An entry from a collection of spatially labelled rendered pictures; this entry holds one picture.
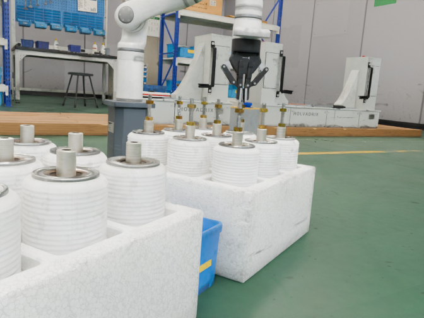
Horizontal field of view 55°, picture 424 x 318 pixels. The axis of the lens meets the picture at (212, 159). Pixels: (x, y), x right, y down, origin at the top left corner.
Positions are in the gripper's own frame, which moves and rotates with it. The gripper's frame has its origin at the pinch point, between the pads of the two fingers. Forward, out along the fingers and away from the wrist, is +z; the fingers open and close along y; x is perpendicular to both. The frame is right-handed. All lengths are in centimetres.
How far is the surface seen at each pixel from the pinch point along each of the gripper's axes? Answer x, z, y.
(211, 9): -522, -117, -44
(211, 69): -225, -17, -16
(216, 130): 10.2, 8.6, 7.7
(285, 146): 12.0, 11.6, -9.2
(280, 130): 8.2, 8.0, -8.7
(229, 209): 34.1, 21.1, 7.4
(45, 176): 61, 10, 33
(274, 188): 27.7, 18.4, -2.9
